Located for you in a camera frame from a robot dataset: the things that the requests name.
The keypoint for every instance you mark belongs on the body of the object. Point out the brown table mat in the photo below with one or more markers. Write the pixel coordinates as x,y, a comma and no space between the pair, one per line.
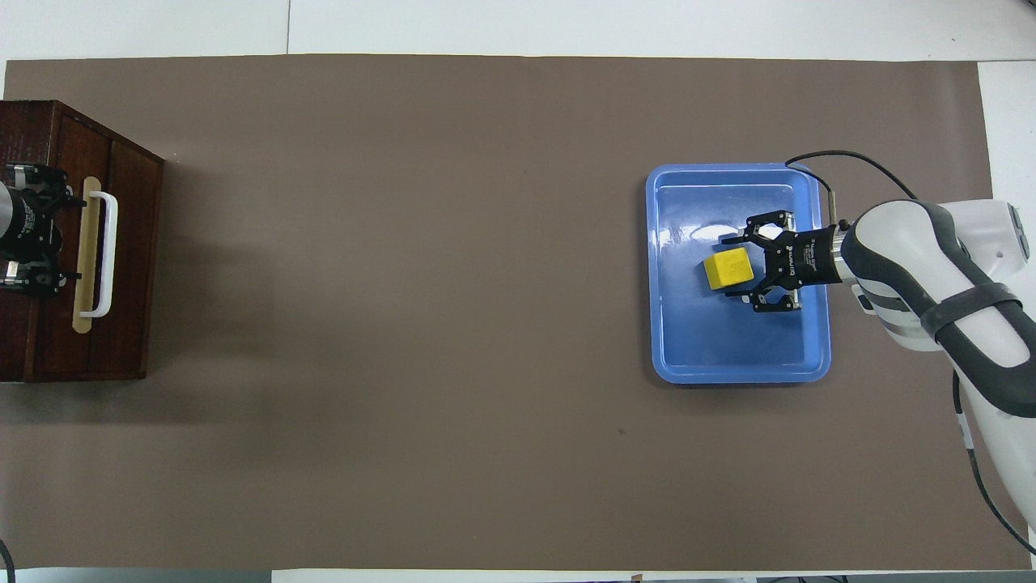
405,324

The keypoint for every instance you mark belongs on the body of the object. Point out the dark wooden cabinet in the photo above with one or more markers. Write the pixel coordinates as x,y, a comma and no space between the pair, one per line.
133,324

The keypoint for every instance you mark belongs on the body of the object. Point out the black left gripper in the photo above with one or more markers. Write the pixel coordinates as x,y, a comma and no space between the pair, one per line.
32,227

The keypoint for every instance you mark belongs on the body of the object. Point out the blue plastic tray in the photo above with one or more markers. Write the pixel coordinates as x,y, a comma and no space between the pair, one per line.
712,340

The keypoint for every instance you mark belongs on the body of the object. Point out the yellow cube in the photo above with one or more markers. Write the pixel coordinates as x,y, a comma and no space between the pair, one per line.
728,269

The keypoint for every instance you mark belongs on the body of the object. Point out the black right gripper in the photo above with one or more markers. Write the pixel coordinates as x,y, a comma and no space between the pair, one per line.
805,259

